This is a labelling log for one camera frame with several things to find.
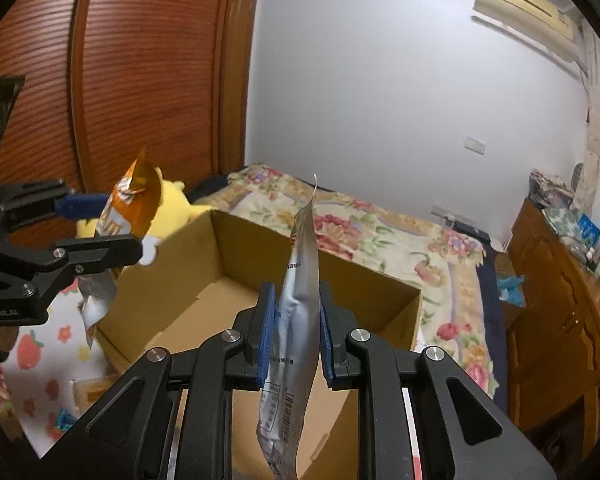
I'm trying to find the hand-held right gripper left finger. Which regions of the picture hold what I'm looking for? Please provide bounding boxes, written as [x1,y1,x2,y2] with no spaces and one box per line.
[40,282,281,480]

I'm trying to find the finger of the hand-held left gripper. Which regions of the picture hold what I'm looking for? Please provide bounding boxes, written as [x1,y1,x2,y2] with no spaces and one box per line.
[0,178,112,235]
[0,234,145,311]

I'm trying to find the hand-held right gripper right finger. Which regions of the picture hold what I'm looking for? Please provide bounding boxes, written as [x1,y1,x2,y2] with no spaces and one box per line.
[319,282,558,480]

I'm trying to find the silver red snack packet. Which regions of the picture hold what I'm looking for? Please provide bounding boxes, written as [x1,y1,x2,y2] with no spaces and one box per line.
[256,174,326,480]

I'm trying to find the orange snack packet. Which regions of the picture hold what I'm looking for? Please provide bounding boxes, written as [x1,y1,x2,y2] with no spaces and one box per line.
[77,147,162,348]

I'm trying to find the cardboard box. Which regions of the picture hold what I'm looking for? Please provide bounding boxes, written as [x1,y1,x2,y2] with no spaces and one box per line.
[94,208,423,480]

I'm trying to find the yellow plush toy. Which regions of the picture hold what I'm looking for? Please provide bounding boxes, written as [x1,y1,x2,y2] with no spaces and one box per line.
[76,178,216,266]

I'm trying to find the floral quilt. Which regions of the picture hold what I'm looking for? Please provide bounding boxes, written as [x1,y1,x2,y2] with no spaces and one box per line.
[187,162,501,401]

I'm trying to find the white fruit-printed blanket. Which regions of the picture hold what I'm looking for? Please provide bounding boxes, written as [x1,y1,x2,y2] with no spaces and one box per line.
[0,280,131,456]

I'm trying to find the wooden wardrobe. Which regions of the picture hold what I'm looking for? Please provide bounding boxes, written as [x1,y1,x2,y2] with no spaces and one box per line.
[0,0,238,241]

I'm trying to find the navy bed sheet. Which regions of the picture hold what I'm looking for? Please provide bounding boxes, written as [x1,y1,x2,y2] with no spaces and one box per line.
[480,230,507,396]

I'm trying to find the blue cloth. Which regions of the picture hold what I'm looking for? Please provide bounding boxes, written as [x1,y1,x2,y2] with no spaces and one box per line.
[497,272,526,306]

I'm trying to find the wooden door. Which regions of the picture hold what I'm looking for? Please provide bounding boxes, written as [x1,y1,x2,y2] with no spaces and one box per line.
[220,0,260,176]

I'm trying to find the wooden cabinet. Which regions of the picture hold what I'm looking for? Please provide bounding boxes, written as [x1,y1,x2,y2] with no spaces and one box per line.
[495,197,600,461]

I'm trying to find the stack of folded fabrics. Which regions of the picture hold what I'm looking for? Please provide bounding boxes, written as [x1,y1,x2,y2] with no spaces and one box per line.
[528,170,576,211]

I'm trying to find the blue box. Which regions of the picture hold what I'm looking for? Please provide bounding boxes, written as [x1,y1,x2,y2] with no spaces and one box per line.
[577,214,600,241]

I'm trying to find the pale curtain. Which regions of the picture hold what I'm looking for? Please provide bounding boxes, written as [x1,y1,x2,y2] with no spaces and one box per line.
[582,15,600,211]

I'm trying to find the cream air conditioner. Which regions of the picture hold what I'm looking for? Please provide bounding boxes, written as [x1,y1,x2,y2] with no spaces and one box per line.
[472,0,581,63]

